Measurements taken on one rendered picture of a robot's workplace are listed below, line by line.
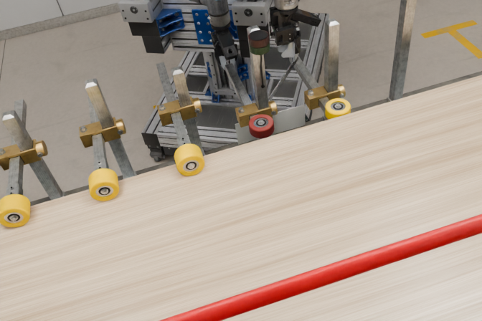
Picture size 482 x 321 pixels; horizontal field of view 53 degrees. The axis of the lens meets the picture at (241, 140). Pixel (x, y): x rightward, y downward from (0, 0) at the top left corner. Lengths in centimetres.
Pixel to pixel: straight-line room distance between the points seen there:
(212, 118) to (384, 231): 156
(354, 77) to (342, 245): 206
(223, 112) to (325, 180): 139
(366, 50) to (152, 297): 256
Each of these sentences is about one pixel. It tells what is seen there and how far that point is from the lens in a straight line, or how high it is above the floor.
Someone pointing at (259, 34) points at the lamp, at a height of 117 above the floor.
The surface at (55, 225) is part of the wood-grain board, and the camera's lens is 146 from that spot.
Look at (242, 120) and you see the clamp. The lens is 164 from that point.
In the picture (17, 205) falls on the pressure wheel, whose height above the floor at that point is 97.
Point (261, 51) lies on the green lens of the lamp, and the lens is 143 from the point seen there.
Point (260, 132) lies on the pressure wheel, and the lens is 151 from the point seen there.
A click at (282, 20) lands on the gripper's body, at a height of 113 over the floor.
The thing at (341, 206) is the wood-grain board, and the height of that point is 90.
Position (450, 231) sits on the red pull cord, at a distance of 24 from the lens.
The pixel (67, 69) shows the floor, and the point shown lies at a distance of 379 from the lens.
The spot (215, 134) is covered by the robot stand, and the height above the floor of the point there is 23.
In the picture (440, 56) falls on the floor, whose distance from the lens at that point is 343.
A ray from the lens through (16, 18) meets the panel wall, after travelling 436.
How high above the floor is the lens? 194
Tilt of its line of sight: 44 degrees down
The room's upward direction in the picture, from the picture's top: 9 degrees counter-clockwise
